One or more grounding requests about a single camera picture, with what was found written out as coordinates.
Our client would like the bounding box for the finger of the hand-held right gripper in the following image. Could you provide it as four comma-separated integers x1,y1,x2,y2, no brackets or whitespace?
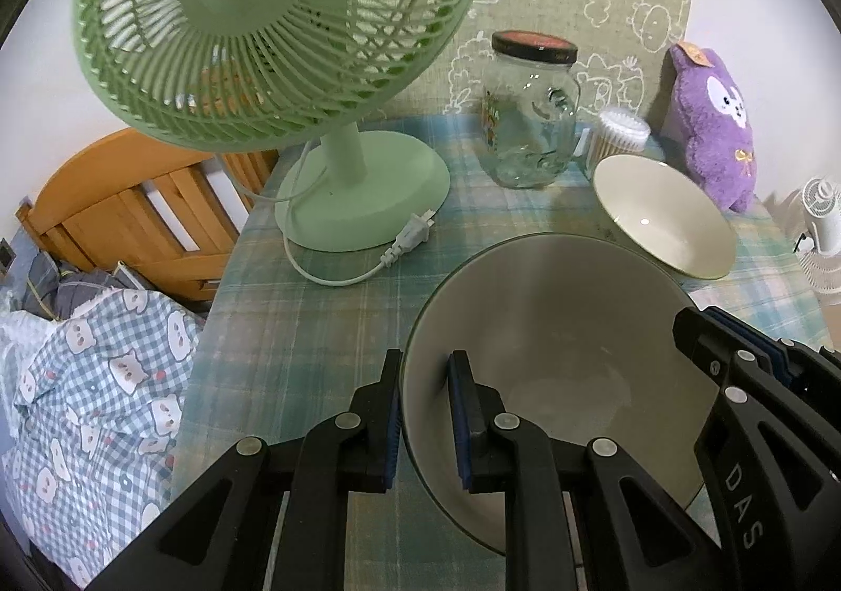
673,305,758,390
706,308,841,401

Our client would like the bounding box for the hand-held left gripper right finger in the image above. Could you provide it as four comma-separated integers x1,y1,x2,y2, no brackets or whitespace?
448,350,743,591

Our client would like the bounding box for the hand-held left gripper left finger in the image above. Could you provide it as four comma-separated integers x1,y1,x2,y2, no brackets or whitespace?
85,348,404,591

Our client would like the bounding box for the cream ceramic bowl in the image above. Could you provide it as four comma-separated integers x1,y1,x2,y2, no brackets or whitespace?
593,154,739,281
401,233,724,556

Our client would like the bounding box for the white standing fan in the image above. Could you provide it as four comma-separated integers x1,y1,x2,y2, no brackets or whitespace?
792,176,841,293

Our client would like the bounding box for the purple plush bunny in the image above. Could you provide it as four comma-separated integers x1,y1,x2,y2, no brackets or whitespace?
660,41,758,212

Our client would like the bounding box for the cotton swab container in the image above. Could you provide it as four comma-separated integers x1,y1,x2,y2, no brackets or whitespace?
584,110,651,168

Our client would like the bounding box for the glass jar with dark lid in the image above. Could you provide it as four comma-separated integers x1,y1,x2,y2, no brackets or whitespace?
483,30,579,189

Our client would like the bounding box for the blue checkered printed blanket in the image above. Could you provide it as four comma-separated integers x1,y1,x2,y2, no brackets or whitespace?
0,285,204,591

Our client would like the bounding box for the grey plaid cloth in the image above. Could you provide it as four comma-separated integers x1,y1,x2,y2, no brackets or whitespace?
6,250,159,323

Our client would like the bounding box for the wooden bed headboard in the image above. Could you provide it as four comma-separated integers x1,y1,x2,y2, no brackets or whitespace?
14,128,280,309

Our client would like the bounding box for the green fan power cable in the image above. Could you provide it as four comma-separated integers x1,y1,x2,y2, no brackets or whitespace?
233,138,436,288

